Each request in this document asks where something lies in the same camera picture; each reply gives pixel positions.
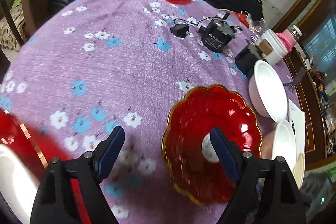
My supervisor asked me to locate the pink sleeved thermos bottle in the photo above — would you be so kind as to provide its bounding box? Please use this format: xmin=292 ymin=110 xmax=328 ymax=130
xmin=276 ymin=24 xmax=302 ymax=53

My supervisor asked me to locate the purple phone stand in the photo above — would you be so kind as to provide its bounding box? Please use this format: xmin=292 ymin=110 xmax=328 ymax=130
xmin=283 ymin=67 xmax=306 ymax=93

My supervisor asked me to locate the beige paper bowl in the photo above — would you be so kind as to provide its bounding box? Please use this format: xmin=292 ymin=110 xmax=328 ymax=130
xmin=293 ymin=153 xmax=305 ymax=189

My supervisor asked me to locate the white foam bowl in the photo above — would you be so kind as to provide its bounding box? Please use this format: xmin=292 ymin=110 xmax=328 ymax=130
xmin=248 ymin=60 xmax=288 ymax=123
xmin=1 ymin=144 xmax=39 ymax=223
xmin=261 ymin=120 xmax=297 ymax=170

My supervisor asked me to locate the black cylindrical pump device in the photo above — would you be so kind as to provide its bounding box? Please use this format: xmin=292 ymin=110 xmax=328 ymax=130
xmin=198 ymin=12 xmax=240 ymax=53

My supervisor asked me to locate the black grinder with wooden knob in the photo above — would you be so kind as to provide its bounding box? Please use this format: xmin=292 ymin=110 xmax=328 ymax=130
xmin=235 ymin=43 xmax=267 ymax=79

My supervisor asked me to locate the small red gold-rimmed plate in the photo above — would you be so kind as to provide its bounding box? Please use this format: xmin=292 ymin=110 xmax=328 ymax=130
xmin=162 ymin=84 xmax=262 ymax=205

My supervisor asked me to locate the purple floral tablecloth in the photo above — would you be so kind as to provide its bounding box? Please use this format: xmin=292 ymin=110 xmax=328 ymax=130
xmin=0 ymin=0 xmax=306 ymax=224

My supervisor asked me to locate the black power adapter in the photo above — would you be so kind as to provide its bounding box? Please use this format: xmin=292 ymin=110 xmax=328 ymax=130
xmin=170 ymin=24 xmax=189 ymax=38

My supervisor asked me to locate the white notebook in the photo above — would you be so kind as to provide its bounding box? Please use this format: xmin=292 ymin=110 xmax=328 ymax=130
xmin=288 ymin=99 xmax=306 ymax=156

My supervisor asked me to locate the white plastic jar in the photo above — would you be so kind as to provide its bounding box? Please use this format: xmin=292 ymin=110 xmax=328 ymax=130
xmin=259 ymin=29 xmax=288 ymax=65

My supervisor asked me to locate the large red glass plate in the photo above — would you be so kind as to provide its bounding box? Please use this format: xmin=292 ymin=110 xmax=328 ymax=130
xmin=1 ymin=111 xmax=90 ymax=223

